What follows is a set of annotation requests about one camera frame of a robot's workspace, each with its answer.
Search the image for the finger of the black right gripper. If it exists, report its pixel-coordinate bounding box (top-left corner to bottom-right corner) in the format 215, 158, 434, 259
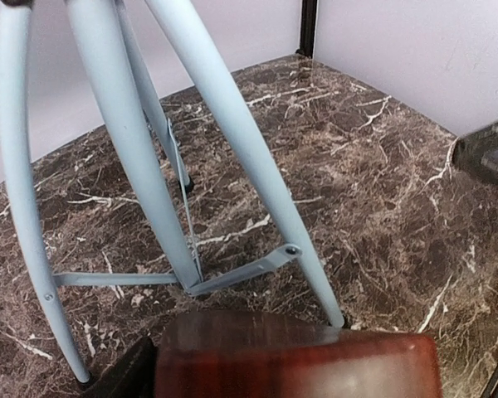
452, 121, 498, 186

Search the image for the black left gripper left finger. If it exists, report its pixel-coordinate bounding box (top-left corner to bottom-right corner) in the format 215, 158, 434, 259
81, 337, 156, 398

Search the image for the red-brown wooden metronome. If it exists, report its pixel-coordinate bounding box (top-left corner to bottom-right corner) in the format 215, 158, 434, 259
154, 310, 442, 397

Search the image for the grey perforated music stand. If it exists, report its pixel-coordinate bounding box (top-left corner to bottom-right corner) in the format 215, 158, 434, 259
0, 1, 345, 389

